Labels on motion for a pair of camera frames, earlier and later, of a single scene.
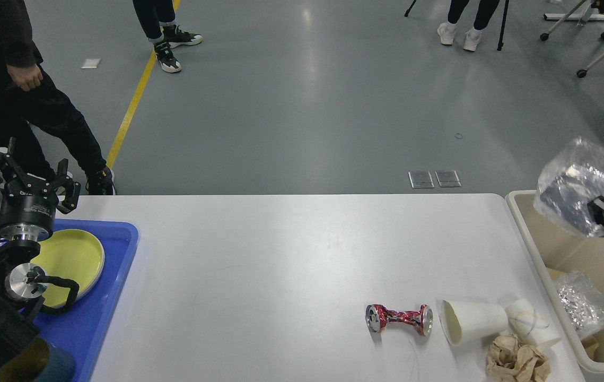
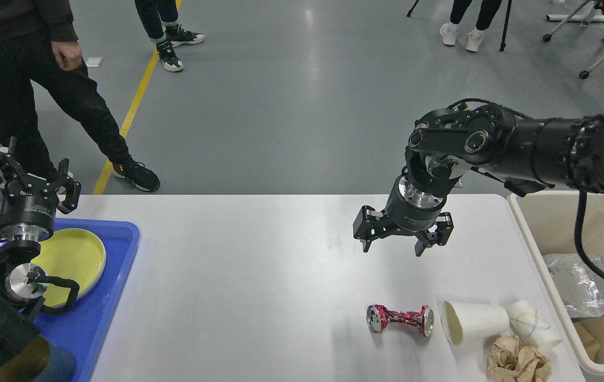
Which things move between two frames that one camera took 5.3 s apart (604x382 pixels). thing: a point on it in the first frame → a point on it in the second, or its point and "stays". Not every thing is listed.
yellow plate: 73,255 stays
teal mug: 38,360 stays
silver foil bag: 575,174 → 584,294
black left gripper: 28,209 stays
